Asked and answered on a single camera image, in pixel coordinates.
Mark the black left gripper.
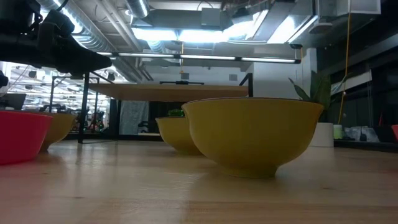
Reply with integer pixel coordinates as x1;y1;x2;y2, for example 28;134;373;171
0;30;113;76

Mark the yellow bowl patterned white inside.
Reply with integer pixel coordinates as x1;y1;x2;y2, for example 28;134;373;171
181;97;325;179
155;116;203;156
39;112;77;153

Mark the red plastic bowl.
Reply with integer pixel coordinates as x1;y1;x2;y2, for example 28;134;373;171
0;110;53;166

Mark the thin black metal rack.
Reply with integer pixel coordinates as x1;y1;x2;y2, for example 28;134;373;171
49;75;101;113

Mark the black monitor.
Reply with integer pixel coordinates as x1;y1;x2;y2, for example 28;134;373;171
0;93;27;111

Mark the grey fabric cover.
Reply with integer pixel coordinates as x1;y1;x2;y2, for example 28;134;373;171
119;100;150;135

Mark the black LED light bar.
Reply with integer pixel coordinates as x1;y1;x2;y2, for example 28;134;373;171
96;44;303;65

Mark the green leafy plant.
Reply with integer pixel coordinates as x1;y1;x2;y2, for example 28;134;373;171
288;70;346;124

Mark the round white ceiling speaker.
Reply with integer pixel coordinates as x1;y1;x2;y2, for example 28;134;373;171
308;21;333;34

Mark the white plant pot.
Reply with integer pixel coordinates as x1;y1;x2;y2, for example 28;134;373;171
310;122;335;148

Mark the white ceiling unit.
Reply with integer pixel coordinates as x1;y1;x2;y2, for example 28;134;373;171
317;0;382;16

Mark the clear plastic bag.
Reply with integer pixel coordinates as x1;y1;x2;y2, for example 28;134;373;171
343;126;380;143

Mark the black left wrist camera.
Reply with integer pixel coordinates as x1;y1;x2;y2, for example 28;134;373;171
37;9;76;41

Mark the small silver spiral duct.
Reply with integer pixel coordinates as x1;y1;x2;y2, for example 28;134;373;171
126;0;150;19

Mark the wooden shelf black metal frame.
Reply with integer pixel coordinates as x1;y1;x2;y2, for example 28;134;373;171
78;72;254;144

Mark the silver rectangular air duct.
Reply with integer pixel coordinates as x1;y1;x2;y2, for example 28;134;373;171
251;9;320;44

